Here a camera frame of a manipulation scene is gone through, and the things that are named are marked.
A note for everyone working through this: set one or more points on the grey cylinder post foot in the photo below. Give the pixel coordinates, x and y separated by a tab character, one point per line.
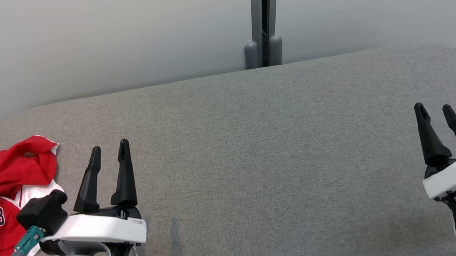
276	50
251	56

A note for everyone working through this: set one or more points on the red shirt with white sleeves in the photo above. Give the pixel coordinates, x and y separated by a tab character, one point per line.
10	170

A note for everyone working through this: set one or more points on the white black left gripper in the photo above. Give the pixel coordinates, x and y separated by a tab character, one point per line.
104	232

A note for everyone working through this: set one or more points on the grey wall partition post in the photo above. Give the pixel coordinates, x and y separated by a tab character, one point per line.
264	7

